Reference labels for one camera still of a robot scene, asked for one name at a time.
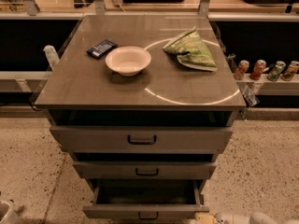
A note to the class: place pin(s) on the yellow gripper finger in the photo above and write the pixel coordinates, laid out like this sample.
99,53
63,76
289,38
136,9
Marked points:
205,218

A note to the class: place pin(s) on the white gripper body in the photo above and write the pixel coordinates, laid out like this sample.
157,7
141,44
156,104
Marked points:
226,217

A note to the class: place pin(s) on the grey bottom drawer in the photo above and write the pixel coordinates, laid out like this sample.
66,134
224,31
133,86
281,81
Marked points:
146,200

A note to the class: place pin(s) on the grey drawer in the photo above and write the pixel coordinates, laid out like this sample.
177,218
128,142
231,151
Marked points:
143,140
146,200
144,170

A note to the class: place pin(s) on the grey middle drawer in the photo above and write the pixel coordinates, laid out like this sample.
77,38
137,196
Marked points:
144,170

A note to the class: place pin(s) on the grey drawer cabinet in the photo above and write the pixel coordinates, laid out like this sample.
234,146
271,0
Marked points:
83,91

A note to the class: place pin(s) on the grey top drawer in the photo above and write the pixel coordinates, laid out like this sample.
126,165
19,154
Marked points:
143,140

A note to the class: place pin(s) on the red soda can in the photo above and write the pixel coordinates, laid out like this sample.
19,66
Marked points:
241,69

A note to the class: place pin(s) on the green soda can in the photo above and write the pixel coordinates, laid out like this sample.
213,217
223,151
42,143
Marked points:
276,70

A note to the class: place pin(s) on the orange soda can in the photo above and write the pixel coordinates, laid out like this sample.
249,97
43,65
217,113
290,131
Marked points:
258,68

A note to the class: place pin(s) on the green chip bag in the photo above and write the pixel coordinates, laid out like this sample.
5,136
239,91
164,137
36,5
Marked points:
191,51

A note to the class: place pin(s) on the brown soda can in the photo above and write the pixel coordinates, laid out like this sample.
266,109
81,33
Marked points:
291,71

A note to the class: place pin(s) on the white bowl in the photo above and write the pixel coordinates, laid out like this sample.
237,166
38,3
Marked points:
128,61

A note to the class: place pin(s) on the white object bottom left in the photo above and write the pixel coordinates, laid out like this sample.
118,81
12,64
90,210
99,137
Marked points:
7,213

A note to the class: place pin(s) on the dark blue snack packet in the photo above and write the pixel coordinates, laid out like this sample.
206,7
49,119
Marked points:
101,49

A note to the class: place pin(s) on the white bottle left side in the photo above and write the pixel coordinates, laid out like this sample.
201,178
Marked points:
51,55

